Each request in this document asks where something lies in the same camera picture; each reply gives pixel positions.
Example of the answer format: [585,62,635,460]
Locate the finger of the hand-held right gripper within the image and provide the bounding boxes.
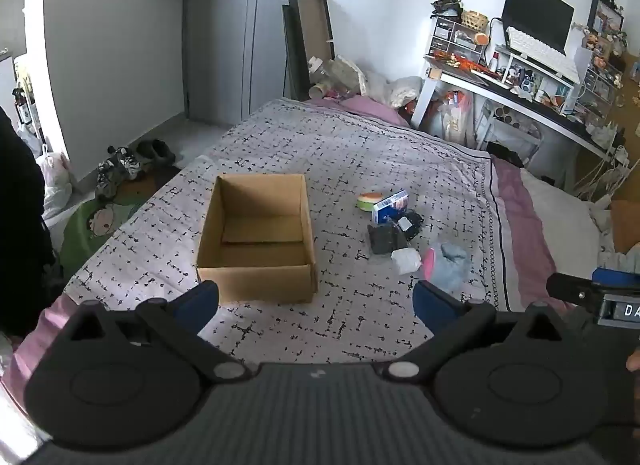
[591,267,640,290]
[546,272,601,307]

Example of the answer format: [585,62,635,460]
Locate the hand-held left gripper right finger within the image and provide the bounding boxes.
[384,280,576,382]

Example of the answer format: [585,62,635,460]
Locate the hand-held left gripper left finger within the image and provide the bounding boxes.
[65,280,252,382]

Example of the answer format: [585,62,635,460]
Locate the brown cardboard box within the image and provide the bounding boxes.
[196,174,317,304]

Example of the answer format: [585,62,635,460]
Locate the blue tissue pack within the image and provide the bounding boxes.
[371,190,410,224]

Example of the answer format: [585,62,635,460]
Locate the white rolled sock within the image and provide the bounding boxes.
[391,247,425,275]

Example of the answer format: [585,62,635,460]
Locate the white duvet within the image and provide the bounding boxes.
[520,168,616,276]

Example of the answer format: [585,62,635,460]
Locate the dark grey cloth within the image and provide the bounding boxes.
[367,222,408,256]

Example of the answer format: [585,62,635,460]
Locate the black packet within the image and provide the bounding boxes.
[397,212,425,240]

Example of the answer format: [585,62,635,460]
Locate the green cartoon mat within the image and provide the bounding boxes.
[62,192,146,276]

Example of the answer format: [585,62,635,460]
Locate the camouflage shoes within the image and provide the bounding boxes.
[95,146,146,198]

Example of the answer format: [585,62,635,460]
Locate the dark slippers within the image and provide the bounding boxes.
[136,139,176,166]

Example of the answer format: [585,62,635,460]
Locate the white black-patterned blanket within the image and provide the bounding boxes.
[65,98,511,363]

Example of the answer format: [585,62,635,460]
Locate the white shopping bag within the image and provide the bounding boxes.
[37,145,73,218]

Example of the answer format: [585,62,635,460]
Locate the clear acrylic drawer box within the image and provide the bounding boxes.
[577,65,618,118]

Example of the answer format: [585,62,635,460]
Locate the printed plastic bags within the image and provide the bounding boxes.
[430,90,473,143]

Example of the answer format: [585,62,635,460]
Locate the black garment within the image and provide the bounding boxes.
[0,105,56,336]

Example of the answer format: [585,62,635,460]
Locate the white desk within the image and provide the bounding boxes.
[410,52,640,196]

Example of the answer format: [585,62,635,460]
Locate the white plastic bag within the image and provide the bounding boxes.
[387,76,426,108]

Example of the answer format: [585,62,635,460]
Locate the white monitor riser shelf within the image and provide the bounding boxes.
[495,45,583,106]

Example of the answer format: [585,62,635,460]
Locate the white keyboard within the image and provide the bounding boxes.
[506,26,581,83]

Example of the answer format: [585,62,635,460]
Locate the grey door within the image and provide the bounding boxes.
[182,0,316,118]

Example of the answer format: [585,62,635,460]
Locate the framed picture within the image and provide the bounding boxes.
[589,0,625,38]

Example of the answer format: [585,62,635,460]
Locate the white drawer organiser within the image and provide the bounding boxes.
[427,16,488,58]

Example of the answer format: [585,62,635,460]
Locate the black computer monitor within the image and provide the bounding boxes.
[501,0,575,53]

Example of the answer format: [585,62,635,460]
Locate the flattened cardboard box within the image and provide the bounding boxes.
[282,0,336,101]

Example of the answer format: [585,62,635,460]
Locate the white cables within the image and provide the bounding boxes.
[572,145,631,201]

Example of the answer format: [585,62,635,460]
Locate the white wire rack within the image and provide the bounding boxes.
[475,98,543,166]

